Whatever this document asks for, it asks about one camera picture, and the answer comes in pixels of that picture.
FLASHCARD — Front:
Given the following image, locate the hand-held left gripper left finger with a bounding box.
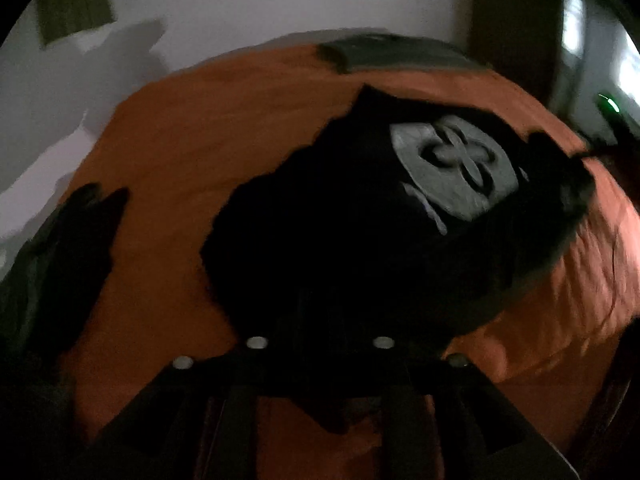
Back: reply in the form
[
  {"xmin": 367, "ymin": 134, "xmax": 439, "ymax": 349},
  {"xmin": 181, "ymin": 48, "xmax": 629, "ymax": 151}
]
[{"xmin": 70, "ymin": 305, "xmax": 323, "ymax": 480}]

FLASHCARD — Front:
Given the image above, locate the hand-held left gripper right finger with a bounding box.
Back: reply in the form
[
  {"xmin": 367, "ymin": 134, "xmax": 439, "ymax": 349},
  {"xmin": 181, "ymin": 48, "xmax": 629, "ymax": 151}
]
[{"xmin": 322, "ymin": 305, "xmax": 583, "ymax": 480}]

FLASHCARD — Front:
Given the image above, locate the black shirt with grey print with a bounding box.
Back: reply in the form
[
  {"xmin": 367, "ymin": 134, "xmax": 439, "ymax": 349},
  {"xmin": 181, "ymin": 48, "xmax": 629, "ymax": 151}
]
[{"xmin": 200, "ymin": 85, "xmax": 598, "ymax": 436}]

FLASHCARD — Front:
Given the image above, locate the folded grey-green garment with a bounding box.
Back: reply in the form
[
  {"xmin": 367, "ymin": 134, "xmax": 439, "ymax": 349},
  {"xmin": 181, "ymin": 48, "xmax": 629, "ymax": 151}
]
[{"xmin": 316, "ymin": 34, "xmax": 493, "ymax": 75}]

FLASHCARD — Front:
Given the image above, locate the orange fleece blanket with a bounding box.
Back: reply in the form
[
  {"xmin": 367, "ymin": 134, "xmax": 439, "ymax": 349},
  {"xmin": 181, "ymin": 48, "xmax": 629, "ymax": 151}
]
[{"xmin": 60, "ymin": 42, "xmax": 640, "ymax": 480}]

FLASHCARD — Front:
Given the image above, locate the striped beige curtain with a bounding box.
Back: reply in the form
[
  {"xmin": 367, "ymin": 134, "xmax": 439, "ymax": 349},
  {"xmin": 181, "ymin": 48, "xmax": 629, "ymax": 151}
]
[{"xmin": 37, "ymin": 0, "xmax": 118, "ymax": 50}]

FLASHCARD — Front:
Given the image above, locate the brown wooden door frame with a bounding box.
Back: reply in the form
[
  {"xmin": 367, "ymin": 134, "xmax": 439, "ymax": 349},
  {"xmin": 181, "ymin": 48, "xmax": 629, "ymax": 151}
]
[{"xmin": 470, "ymin": 0, "xmax": 568, "ymax": 111}]

